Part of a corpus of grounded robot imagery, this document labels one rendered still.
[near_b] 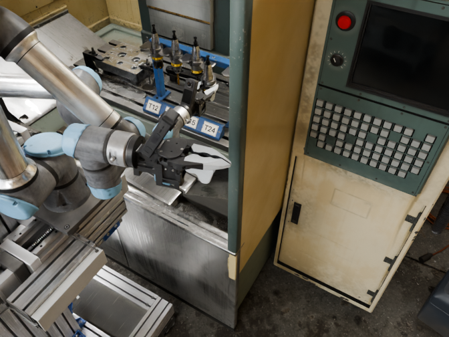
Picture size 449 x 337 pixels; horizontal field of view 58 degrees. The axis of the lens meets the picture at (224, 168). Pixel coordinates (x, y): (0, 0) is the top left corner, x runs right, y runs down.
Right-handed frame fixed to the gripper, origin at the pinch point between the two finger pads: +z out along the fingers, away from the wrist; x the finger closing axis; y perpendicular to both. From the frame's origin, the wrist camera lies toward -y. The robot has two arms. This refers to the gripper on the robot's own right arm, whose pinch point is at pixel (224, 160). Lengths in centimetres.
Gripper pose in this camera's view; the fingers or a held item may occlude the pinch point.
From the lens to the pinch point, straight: 81.0
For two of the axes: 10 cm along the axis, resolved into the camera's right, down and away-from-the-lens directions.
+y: -0.4, 7.9, 6.1
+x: -2.6, 5.8, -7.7
